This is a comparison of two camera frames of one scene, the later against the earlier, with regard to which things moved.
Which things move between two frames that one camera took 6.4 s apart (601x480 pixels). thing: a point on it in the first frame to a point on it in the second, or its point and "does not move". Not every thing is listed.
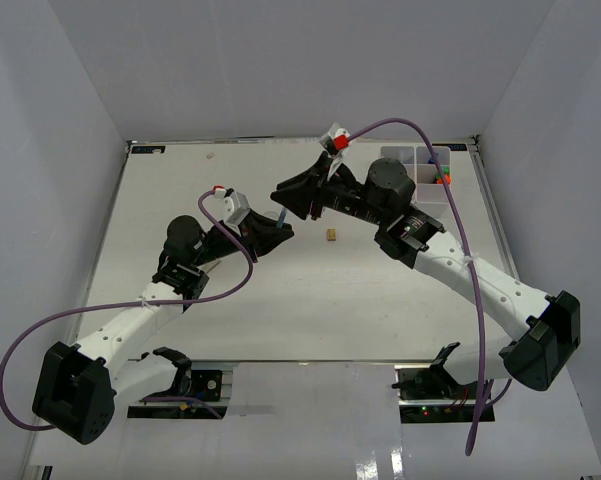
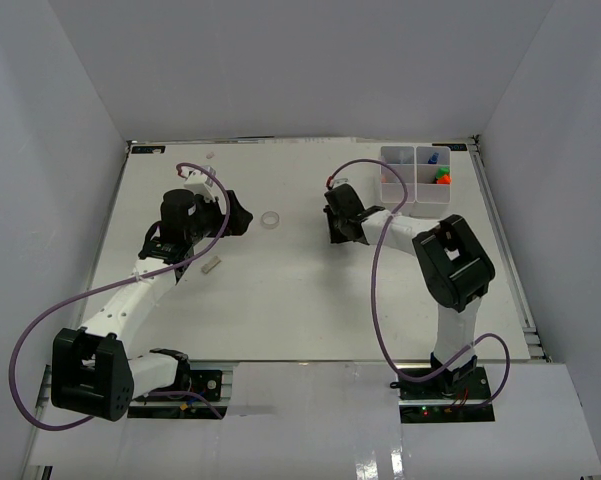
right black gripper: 298,194 to 336,236
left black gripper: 261,233 to 239,218
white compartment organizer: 430,194 does not move
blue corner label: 148,149 does not move
